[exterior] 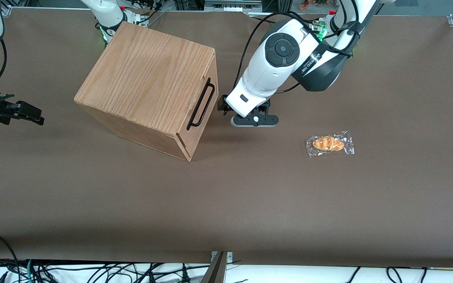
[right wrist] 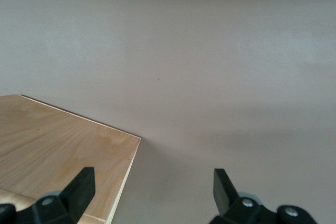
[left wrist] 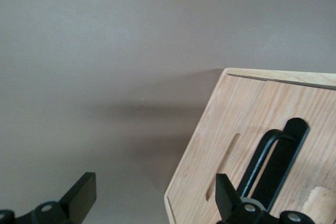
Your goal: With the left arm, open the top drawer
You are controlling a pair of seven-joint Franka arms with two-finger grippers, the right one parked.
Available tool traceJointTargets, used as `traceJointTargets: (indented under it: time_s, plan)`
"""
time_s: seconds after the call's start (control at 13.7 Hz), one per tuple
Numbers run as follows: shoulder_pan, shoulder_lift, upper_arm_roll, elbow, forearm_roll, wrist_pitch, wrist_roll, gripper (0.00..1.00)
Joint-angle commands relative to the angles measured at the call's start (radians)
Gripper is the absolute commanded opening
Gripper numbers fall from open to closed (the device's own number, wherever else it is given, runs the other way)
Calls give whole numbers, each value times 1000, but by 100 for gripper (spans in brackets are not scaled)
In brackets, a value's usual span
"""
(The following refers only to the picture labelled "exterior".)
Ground brown paper table cover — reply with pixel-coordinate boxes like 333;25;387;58
0;7;453;268

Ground bread roll in clear wrapper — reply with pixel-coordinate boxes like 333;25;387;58
306;131;355;158

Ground orange toy items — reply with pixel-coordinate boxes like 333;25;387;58
298;0;339;11

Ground metal right arm base mount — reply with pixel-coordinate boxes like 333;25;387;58
123;9;149;29

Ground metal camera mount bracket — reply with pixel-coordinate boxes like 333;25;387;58
201;251;234;283

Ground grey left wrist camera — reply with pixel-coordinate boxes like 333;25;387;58
230;114;280;128

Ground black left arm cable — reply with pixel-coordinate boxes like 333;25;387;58
232;12;363;95

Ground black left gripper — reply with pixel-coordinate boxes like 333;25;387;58
218;95;271;117

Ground black metal drawer handle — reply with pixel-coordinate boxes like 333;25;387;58
186;77;215;131

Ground wooden drawer with black handle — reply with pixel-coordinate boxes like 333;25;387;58
176;49;219;154

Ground light wooden drawer cabinet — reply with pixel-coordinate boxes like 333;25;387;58
74;22;219;162

